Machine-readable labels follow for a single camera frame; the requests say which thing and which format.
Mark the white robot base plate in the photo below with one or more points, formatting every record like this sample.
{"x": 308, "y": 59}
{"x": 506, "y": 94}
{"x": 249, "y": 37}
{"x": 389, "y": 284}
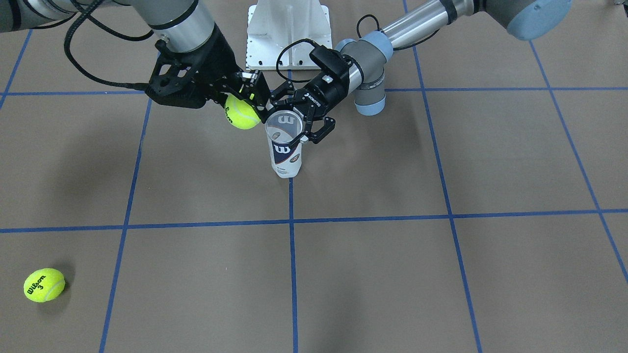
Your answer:
{"x": 275, "y": 24}

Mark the yellow Wilson 3 tennis ball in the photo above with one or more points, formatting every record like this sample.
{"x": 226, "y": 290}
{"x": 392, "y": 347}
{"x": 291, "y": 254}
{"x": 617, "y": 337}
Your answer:
{"x": 44, "y": 285}

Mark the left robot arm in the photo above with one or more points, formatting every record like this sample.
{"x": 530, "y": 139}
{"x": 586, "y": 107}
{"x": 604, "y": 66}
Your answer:
{"x": 357, "y": 67}

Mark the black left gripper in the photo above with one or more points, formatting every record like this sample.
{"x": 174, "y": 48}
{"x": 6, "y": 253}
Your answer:
{"x": 325, "y": 91}

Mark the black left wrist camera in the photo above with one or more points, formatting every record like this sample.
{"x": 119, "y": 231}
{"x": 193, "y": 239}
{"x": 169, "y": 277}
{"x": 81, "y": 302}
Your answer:
{"x": 331, "y": 62}

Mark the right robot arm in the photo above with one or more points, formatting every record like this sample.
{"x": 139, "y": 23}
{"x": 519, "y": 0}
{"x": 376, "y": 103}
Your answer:
{"x": 184, "y": 25}

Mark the tennis ball can holder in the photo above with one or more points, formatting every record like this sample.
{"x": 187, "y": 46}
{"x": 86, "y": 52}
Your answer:
{"x": 283, "y": 130}

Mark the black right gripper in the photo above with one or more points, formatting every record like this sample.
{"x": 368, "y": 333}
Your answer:
{"x": 219, "y": 63}

